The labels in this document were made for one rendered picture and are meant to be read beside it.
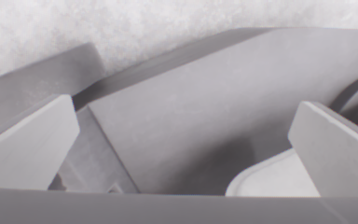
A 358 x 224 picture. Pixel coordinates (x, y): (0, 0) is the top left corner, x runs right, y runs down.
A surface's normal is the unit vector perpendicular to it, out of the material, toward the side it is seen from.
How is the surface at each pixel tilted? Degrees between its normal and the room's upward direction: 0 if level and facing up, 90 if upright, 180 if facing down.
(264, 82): 0
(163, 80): 0
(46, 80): 31
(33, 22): 0
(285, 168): 90
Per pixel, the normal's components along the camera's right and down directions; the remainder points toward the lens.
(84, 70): 0.92, -0.13
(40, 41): 0.21, 0.37
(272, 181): -0.33, -0.84
